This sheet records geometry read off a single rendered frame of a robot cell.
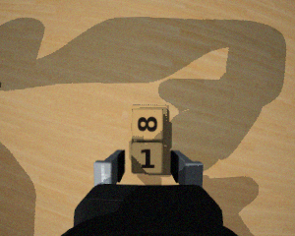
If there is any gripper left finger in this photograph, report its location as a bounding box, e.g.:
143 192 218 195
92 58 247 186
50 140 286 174
93 149 125 187

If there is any tan calendar cube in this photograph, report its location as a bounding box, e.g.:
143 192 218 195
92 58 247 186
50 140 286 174
132 108 163 140
132 141 163 174

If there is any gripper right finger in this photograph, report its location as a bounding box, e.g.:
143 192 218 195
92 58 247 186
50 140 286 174
170 150 204 187

